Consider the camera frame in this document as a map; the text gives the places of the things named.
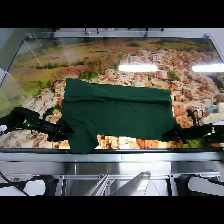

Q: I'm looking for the black cable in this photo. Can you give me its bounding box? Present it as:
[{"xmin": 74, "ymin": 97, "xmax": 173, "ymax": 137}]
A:
[{"xmin": 0, "ymin": 171, "xmax": 33, "ymax": 196}]

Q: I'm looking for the dark green T-shirt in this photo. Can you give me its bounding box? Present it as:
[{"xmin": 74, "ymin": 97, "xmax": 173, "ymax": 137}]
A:
[{"xmin": 59, "ymin": 77, "xmax": 176, "ymax": 155}]

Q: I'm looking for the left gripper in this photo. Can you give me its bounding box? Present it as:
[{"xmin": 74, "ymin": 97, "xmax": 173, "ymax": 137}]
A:
[{"xmin": 50, "ymin": 125, "xmax": 73, "ymax": 143}]

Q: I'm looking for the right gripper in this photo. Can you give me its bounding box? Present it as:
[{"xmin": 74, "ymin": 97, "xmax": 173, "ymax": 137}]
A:
[{"xmin": 162, "ymin": 127, "xmax": 185, "ymax": 143}]

